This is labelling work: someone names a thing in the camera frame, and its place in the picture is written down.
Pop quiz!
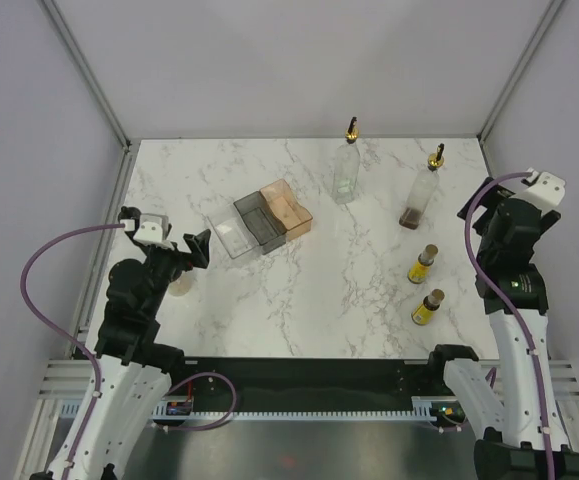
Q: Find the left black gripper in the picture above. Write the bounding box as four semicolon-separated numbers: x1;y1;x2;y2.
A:
143;229;210;315

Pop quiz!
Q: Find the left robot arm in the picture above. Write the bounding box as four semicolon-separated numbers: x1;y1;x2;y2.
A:
32;230;211;479

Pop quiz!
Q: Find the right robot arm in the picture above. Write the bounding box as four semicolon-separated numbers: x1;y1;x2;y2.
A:
425;169;579;479

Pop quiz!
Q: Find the clear plastic bin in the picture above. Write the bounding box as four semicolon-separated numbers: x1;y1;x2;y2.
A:
208;204;259;259

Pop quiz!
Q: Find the grey plastic bin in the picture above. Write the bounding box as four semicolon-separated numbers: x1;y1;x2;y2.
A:
234;191;287;254

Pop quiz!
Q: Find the dark sauce glass bottle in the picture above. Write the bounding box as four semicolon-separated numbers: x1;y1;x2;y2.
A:
399;143;445;230

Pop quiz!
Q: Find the orange plastic bin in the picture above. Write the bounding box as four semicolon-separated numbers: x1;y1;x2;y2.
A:
260;179;313;242

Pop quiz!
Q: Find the upper yellow label bottle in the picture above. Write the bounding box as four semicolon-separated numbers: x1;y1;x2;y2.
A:
407;244;439;284

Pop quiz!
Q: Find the yellow label bottle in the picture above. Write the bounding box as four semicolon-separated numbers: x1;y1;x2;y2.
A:
411;289;445;326
407;244;439;284

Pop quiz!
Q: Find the lower yellow label bottle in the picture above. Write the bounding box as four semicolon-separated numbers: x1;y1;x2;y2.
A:
411;289;445;326

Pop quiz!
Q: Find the clear square oil bottle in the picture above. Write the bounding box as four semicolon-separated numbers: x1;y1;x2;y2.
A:
332;116;360;204

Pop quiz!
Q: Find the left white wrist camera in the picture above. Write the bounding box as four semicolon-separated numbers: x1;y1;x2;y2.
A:
118;210;174;250

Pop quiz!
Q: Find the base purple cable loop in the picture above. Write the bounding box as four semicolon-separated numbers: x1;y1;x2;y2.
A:
151;372;238;435

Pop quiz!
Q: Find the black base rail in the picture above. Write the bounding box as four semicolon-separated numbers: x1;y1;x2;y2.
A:
169;357;452;412

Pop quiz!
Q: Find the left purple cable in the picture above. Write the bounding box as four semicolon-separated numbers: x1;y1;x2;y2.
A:
21;223;126;469

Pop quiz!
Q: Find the right aluminium frame post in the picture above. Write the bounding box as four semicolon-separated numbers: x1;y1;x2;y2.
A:
476;0;568;146

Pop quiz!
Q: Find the aluminium frame post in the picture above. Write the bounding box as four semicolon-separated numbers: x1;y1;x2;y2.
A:
38;0;133;151
476;0;568;146

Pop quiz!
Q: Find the white cable duct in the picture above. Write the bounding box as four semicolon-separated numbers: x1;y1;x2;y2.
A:
151;399;462;422

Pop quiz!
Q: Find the left aluminium frame post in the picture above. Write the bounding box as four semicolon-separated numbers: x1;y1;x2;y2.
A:
38;0;133;151

